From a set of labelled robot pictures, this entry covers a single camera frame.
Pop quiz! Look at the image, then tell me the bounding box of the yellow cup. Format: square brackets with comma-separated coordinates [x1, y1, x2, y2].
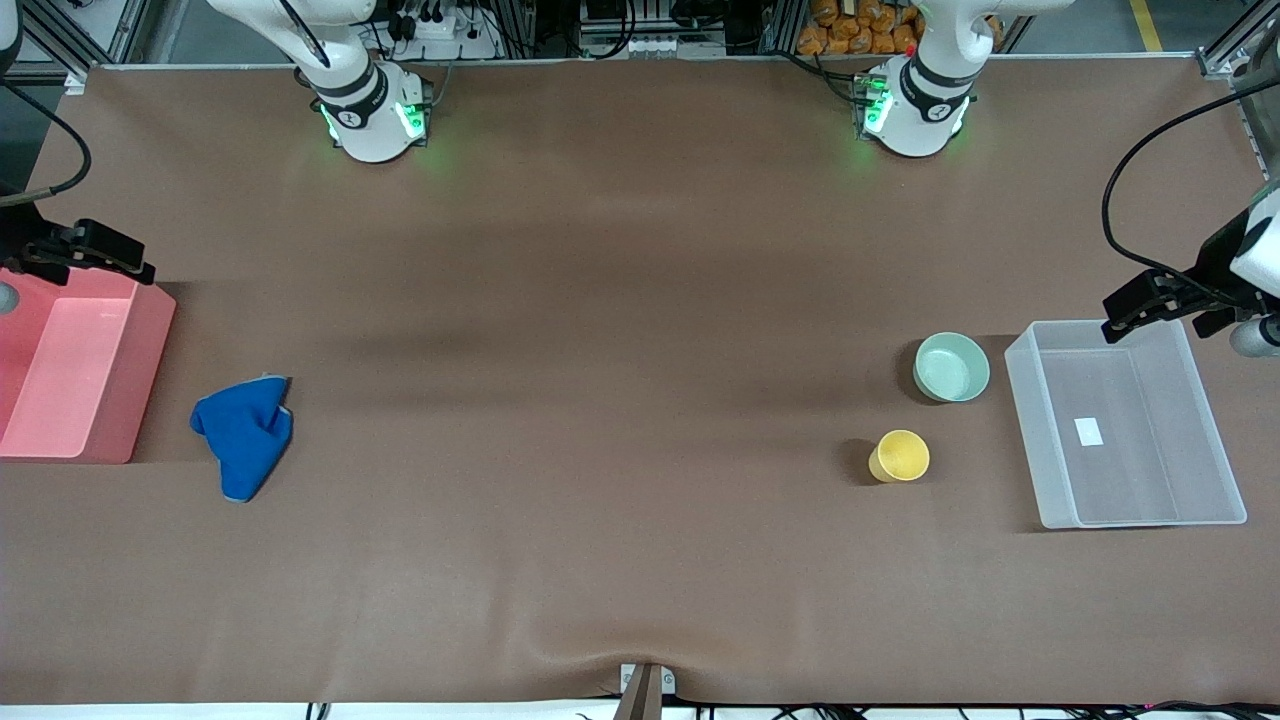
[868, 430, 931, 485]

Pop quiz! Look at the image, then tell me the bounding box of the aluminium frame post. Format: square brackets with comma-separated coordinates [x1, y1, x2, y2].
[1195, 0, 1280, 181]
[0, 0, 151, 83]

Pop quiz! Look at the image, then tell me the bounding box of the blue fleece cloth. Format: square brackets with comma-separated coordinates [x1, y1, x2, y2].
[190, 375, 294, 503]

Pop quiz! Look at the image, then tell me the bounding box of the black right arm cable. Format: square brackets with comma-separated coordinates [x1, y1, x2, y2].
[0, 0, 331, 206]

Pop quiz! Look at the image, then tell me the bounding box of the metal clamp bracket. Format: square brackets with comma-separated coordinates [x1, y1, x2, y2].
[620, 662, 676, 720]

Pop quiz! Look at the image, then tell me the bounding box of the pile of orange items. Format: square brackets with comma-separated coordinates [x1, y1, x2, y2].
[797, 0, 926, 56]

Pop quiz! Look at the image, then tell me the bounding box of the light green bowl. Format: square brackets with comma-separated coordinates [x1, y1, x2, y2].
[913, 332, 991, 404]

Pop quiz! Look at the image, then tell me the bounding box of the table cover sheet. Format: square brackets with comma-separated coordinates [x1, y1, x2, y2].
[0, 55, 1280, 706]

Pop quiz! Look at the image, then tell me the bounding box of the pink plastic bin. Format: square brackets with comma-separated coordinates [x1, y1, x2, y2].
[0, 265, 177, 464]

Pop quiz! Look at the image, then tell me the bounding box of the clear plastic bin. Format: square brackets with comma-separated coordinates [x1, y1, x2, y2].
[1005, 319, 1248, 530]

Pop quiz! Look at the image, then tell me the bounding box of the white power strip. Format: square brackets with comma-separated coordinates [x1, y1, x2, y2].
[385, 15, 501, 61]

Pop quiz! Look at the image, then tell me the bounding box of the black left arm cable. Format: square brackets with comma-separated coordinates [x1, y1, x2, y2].
[1102, 75, 1280, 301]

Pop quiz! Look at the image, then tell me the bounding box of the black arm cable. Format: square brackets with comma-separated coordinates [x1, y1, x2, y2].
[1102, 75, 1280, 301]
[0, 0, 331, 206]

